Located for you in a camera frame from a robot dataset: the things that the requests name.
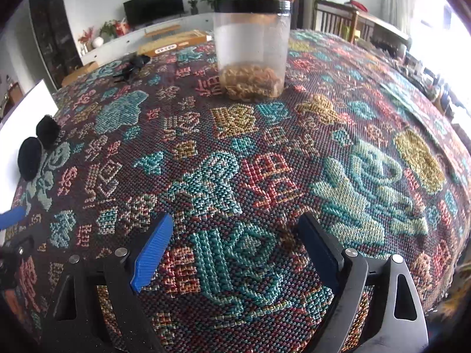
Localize black flat television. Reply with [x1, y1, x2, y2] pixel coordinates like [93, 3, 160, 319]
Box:
[123, 0, 185, 28]

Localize leafy green plant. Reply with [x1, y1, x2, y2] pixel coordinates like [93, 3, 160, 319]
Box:
[99, 20, 117, 39]

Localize red flower bouquet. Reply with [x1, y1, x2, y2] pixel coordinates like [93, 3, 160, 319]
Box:
[78, 27, 96, 54]

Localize yellow board game box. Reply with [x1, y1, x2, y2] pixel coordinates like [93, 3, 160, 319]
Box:
[137, 30, 214, 57]

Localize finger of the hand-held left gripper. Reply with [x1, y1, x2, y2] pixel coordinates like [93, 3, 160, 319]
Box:
[0, 235, 35, 292]
[0, 207, 26, 230]

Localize white storage box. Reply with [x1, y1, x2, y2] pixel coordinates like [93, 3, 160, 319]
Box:
[0, 79, 59, 207]

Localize wooden chair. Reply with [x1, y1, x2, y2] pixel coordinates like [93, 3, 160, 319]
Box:
[313, 0, 411, 57]

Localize white low television cabinet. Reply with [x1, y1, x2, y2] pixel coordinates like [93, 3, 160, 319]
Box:
[79, 11, 218, 67]

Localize patterned woven blanket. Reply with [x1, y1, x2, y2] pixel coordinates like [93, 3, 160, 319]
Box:
[7, 29, 471, 353]

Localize clear jar with black lid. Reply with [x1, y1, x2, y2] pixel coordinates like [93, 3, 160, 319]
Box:
[213, 0, 292, 102]

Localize cluttered windowsill items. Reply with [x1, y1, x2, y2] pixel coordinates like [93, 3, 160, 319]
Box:
[379, 37, 471, 118]

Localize small black clip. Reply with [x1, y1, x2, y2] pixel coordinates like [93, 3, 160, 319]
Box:
[113, 55, 151, 84]

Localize cardboard box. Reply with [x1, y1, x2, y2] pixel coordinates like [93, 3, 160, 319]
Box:
[61, 61, 99, 87]

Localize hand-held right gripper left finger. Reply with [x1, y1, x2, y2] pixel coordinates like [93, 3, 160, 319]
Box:
[41, 212, 174, 353]

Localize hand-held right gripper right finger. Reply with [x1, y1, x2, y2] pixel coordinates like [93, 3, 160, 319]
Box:
[296, 211, 430, 353]

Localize tall black display cabinet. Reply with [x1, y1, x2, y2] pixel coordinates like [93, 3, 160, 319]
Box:
[29, 0, 83, 89]

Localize black knit bundle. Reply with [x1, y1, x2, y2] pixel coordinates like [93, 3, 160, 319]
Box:
[18, 115, 62, 182]

